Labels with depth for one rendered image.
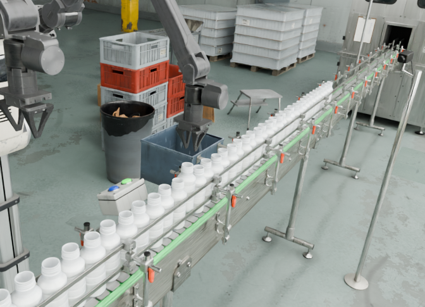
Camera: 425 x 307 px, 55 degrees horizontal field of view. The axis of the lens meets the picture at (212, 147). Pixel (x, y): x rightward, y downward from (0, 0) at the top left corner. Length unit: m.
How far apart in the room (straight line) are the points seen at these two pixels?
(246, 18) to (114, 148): 5.22
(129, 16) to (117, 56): 7.70
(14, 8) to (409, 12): 5.28
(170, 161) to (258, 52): 6.22
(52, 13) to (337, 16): 10.53
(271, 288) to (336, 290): 0.41
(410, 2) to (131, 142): 3.91
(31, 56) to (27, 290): 0.46
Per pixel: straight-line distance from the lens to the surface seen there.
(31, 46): 0.88
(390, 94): 5.96
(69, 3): 1.43
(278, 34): 7.91
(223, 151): 1.51
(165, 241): 1.28
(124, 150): 3.41
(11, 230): 1.71
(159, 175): 2.08
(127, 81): 3.82
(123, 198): 1.29
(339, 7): 11.65
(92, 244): 1.02
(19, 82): 0.93
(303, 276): 2.84
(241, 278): 2.71
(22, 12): 0.91
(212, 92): 1.15
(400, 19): 5.86
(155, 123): 4.23
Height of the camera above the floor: 1.77
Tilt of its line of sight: 24 degrees down
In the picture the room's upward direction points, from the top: 6 degrees clockwise
